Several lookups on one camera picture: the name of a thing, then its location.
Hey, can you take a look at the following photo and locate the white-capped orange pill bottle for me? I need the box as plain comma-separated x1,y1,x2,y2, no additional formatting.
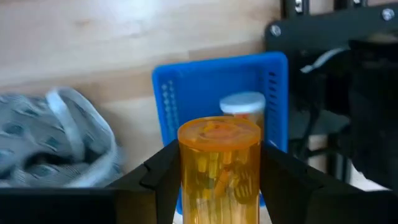
219,91,267,141

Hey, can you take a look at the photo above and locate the blue plastic basket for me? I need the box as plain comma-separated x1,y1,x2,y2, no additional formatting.
151,51,289,215

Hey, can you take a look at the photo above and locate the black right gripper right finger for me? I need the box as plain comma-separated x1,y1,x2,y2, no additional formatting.
260,144,398,224

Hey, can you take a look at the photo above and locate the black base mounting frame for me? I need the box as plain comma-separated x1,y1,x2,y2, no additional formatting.
264,0,398,55

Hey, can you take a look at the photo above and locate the grey patterned fabric item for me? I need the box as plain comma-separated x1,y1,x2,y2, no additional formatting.
0,86,124,189

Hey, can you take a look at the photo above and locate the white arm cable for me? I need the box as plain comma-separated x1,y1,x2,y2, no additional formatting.
300,46,351,74

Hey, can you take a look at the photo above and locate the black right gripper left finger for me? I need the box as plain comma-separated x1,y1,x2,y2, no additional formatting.
0,139,183,224

